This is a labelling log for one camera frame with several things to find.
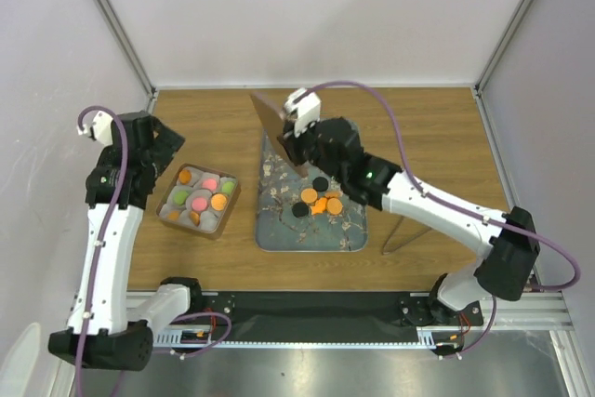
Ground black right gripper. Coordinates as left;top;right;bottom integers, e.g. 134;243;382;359
275;114;345;185

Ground orange chocolate chip cookie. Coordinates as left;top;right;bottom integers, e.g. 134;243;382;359
178;169;192;184

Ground green round cookie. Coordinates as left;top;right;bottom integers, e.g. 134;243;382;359
220;181;235;195
172;190;190;205

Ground pink round cookie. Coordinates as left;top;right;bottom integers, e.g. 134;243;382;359
192;197;208;213
201;178;218;192

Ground rose gold cookie tin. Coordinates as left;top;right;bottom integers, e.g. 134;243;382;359
156;164;241;240

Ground rose gold tin lid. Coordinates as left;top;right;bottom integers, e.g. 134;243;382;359
250;92;308;178

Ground plain orange round cookie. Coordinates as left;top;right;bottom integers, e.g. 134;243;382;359
166;210;180;221

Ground orange swirl cookie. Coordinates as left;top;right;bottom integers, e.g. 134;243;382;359
189;211;200;226

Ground orange embossed biscuit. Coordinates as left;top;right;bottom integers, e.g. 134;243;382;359
300;188;318;204
210;193;228;212

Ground steel serving tongs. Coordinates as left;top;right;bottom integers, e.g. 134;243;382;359
380;217;430;256

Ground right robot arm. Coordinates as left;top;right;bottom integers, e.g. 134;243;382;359
275;118;540;324

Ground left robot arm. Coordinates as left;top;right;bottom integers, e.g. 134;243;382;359
47;105;205;371

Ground black sandwich cookie upper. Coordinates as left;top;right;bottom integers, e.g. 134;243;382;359
312;177;329;192

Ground black sandwich cookie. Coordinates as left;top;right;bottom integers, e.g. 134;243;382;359
291;202;310;218
312;177;329;192

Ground orange sandwich biscuit right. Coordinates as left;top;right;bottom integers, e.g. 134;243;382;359
326;197;343;216

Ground orange flower cookie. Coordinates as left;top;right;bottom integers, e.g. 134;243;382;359
311;197;327;215

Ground blue floral serving tray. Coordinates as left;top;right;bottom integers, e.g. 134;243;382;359
255;136;368;252

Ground black sandwich cookie lower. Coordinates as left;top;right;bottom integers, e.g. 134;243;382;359
291;202;310;218

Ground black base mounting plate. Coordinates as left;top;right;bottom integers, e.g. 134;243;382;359
204;291;484;333

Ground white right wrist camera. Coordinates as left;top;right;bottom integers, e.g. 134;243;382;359
282;88;321;138

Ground white slotted cable duct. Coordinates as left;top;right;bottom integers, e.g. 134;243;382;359
153;325;461;351

